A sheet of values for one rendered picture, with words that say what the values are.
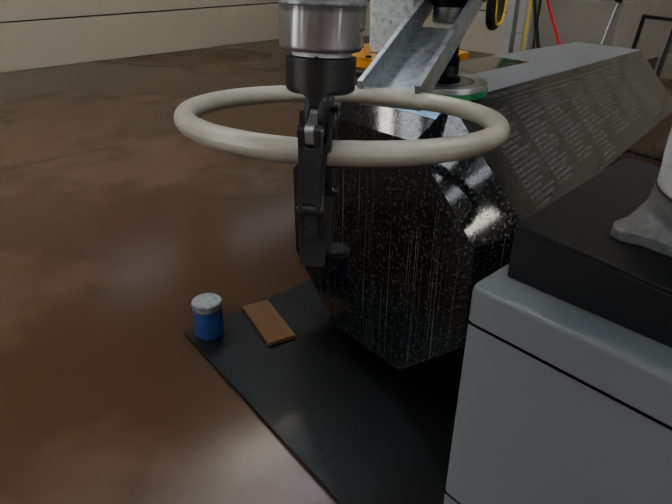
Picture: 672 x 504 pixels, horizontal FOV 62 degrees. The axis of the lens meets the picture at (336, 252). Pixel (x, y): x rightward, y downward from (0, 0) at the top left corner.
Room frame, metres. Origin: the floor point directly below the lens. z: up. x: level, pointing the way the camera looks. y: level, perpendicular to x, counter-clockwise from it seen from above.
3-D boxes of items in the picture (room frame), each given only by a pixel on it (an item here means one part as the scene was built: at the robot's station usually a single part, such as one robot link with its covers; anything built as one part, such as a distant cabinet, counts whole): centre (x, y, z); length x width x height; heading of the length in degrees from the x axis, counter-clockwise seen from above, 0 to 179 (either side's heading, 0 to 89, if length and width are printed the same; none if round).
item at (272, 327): (1.62, 0.24, 0.02); 0.25 x 0.10 x 0.01; 29
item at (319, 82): (0.62, 0.02, 1.04); 0.08 x 0.07 x 0.09; 172
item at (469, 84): (1.43, -0.27, 0.89); 0.21 x 0.21 x 0.01
